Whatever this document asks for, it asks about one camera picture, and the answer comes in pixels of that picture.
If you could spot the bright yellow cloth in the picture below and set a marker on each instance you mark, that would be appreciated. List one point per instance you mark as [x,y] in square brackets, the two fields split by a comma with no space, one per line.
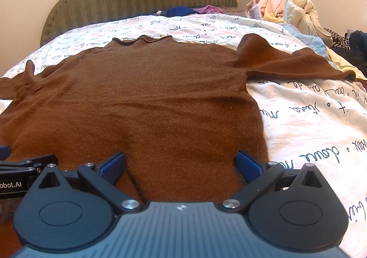
[273,18]

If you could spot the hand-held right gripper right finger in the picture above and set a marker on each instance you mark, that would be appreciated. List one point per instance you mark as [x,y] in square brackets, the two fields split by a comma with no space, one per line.
[247,165]

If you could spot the black zigzag patterned cloth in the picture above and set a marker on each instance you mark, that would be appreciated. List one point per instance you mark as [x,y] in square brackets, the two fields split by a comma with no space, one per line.
[337,38]

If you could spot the light blue cloth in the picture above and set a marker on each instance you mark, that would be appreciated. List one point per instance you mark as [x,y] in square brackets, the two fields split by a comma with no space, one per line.
[308,40]

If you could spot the dark blue cloth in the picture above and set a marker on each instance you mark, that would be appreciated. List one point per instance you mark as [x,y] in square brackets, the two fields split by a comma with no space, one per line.
[180,11]

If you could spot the pale yellow sheet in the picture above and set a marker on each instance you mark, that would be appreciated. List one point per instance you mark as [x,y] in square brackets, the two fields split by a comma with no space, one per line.
[342,61]

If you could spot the dark jacket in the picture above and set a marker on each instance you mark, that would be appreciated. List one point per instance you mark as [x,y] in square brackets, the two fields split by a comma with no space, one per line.
[358,44]

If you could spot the purple cloth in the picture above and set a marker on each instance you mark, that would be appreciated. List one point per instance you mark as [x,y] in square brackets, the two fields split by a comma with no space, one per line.
[209,9]

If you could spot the brown knit sweater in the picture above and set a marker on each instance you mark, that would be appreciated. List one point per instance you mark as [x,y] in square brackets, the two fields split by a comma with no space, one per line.
[149,103]

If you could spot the pile of pastel clothes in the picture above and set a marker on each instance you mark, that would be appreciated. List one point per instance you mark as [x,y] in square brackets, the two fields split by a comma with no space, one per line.
[289,8]

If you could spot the white script-printed blanket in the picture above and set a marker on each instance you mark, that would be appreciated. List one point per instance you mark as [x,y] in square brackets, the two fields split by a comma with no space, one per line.
[309,132]

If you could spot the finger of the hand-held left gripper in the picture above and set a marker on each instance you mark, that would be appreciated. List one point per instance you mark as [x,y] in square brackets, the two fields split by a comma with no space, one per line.
[4,152]

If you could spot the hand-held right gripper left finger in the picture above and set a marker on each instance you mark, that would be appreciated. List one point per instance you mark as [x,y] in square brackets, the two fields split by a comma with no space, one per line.
[114,166]

